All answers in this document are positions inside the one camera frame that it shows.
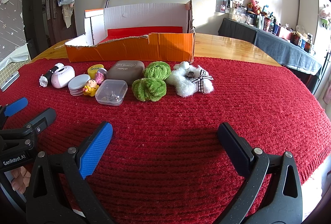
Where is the yellow round lid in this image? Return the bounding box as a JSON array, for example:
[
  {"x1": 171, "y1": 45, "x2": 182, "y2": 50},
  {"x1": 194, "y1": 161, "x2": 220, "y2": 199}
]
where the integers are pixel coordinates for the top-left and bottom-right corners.
[{"x1": 87, "y1": 64, "x2": 105, "y2": 77}]

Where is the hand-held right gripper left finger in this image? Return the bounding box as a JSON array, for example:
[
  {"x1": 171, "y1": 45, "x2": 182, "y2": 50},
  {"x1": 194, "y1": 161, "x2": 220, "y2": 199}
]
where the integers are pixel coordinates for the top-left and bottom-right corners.
[{"x1": 25, "y1": 121, "x2": 115, "y2": 224}]

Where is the brown makeup case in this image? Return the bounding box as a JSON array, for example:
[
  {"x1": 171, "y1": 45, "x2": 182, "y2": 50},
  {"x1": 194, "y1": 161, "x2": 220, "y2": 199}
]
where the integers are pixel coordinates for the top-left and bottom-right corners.
[{"x1": 107, "y1": 60, "x2": 145, "y2": 85}]

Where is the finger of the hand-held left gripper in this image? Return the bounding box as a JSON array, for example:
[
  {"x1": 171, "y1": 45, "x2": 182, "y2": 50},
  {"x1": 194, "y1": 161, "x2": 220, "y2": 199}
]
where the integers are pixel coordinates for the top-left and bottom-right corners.
[
  {"x1": 0, "y1": 97, "x2": 29, "y2": 129},
  {"x1": 0, "y1": 107, "x2": 57, "y2": 154}
]

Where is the beige hanging cloth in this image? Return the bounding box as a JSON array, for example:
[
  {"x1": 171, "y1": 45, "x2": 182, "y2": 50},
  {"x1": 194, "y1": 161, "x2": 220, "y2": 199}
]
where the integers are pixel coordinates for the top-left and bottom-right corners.
[{"x1": 61, "y1": 4, "x2": 75, "y2": 29}]

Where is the white cabinet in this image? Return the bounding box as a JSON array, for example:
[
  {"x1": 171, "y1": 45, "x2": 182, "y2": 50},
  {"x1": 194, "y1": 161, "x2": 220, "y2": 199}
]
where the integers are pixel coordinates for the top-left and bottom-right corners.
[{"x1": 297, "y1": 0, "x2": 331, "y2": 41}]

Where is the orange cardboard box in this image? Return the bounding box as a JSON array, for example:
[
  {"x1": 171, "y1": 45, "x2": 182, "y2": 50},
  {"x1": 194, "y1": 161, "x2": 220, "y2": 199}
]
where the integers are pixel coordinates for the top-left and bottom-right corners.
[{"x1": 65, "y1": 0, "x2": 196, "y2": 63}]

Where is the person's left hand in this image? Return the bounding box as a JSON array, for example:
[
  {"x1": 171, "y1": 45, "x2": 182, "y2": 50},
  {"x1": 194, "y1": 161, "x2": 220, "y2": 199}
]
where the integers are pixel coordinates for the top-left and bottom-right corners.
[{"x1": 10, "y1": 166, "x2": 33, "y2": 195}]

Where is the small cartoon child figurine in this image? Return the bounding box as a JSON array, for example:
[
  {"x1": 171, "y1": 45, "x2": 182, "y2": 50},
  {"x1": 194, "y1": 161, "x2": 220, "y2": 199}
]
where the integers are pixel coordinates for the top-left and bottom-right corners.
[{"x1": 83, "y1": 79, "x2": 100, "y2": 98}]

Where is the green yarn scrunchie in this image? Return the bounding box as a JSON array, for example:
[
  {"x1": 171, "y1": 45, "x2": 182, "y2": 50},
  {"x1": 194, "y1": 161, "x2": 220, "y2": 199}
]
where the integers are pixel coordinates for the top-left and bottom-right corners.
[
  {"x1": 143, "y1": 61, "x2": 171, "y2": 79},
  {"x1": 132, "y1": 77, "x2": 167, "y2": 102}
]

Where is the dark wooden door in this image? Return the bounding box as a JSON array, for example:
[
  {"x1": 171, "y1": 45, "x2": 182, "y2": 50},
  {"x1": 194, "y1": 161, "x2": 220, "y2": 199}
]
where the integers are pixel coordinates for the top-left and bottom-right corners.
[{"x1": 22, "y1": 0, "x2": 78, "y2": 59}]

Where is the pink clog-shaped charm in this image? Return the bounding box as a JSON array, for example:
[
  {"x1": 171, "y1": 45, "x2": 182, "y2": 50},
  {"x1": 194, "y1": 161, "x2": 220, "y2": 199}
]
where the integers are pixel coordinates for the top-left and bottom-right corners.
[{"x1": 95, "y1": 69, "x2": 108, "y2": 85}]

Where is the red knitted mat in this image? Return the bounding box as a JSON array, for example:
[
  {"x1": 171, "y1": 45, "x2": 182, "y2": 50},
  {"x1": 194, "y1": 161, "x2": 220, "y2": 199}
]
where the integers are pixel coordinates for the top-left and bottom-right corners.
[{"x1": 0, "y1": 56, "x2": 331, "y2": 224}]

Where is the pink plush toy figure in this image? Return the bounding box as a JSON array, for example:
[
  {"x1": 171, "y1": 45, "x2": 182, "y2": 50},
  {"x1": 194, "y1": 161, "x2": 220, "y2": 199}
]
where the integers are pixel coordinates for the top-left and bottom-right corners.
[{"x1": 248, "y1": 0, "x2": 261, "y2": 15}]

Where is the black roll with white tissue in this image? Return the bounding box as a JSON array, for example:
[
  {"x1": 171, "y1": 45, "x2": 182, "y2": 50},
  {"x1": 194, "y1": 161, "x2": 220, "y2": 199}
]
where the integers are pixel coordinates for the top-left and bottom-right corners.
[{"x1": 39, "y1": 62, "x2": 65, "y2": 88}]

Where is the white fluffy star checked bow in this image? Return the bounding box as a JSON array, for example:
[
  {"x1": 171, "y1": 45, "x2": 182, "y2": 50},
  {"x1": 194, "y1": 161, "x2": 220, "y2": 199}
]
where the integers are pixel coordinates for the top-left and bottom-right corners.
[{"x1": 165, "y1": 65, "x2": 215, "y2": 98}]

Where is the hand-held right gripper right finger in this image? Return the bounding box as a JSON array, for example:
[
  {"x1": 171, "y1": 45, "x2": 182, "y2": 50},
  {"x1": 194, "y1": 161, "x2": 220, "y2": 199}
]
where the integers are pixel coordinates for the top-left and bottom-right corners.
[{"x1": 217, "y1": 123, "x2": 303, "y2": 224}]

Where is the small white round figurine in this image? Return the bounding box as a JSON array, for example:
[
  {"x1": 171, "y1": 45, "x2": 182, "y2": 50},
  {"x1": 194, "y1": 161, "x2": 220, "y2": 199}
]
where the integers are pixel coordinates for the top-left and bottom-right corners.
[{"x1": 174, "y1": 60, "x2": 190, "y2": 70}]

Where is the metal door handle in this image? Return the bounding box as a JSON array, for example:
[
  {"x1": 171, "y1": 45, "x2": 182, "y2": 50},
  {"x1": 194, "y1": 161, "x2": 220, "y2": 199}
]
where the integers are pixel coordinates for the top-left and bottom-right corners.
[{"x1": 44, "y1": 0, "x2": 57, "y2": 21}]

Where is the shelf of cups and bottles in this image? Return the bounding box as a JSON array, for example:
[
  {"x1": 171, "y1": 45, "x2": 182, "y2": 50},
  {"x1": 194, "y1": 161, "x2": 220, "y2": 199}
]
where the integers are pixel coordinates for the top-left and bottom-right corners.
[{"x1": 221, "y1": 0, "x2": 317, "y2": 54}]

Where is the clear plastic box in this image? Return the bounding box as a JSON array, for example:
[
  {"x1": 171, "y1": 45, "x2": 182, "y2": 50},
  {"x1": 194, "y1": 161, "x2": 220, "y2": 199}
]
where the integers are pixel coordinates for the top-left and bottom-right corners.
[{"x1": 95, "y1": 79, "x2": 128, "y2": 106}]

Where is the pink round handheld device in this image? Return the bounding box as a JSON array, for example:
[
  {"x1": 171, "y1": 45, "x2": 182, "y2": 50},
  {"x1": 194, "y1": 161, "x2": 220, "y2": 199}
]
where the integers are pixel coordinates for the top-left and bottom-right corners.
[{"x1": 51, "y1": 65, "x2": 75, "y2": 89}]

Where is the white plush toy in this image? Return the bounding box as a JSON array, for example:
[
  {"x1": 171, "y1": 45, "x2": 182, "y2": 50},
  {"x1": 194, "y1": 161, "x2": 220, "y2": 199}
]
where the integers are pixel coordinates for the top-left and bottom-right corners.
[{"x1": 319, "y1": 4, "x2": 331, "y2": 30}]

